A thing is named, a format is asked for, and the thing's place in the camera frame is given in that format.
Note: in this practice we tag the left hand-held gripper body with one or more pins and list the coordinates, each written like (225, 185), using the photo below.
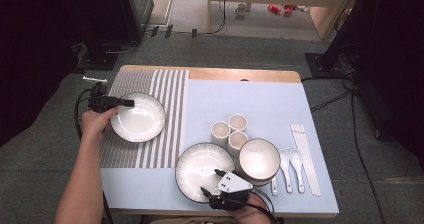
(100, 99)

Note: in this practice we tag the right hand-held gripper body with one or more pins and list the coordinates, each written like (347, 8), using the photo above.
(233, 187)

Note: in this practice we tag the white ribbed plate dark rim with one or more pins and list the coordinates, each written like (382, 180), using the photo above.
(196, 167)
(140, 120)

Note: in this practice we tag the white ceramic spoon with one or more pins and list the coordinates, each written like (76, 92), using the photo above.
(296, 160)
(285, 164)
(274, 187)

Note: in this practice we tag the row of white chopsticks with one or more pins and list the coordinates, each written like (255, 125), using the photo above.
(305, 157)

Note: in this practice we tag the person's left hand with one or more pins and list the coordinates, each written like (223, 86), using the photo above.
(95, 124)

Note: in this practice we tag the person's right hand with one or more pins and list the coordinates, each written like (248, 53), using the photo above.
(253, 215)

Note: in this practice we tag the grey striped placemat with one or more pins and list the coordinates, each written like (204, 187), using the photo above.
(126, 80)

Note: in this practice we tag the person's beige trousers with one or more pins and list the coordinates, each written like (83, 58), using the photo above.
(186, 221)

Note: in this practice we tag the white ceramic cup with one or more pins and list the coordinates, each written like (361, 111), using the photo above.
(237, 140)
(238, 121)
(220, 130)

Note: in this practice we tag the dark curtain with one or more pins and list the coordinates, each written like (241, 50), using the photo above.
(400, 67)
(33, 50)

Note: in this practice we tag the pale small floor object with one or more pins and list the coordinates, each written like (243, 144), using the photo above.
(241, 9)

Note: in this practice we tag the red floor object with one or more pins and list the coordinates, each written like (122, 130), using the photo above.
(274, 9)
(288, 10)

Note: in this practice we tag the white small floor object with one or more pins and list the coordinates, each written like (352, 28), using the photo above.
(302, 8)

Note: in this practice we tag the black slanted stand pole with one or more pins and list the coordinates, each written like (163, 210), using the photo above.
(346, 24)

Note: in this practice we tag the black stand base plate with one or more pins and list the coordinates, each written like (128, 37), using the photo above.
(98, 61)
(316, 65)

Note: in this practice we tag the black floor bracket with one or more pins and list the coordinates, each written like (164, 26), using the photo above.
(168, 31)
(155, 31)
(194, 33)

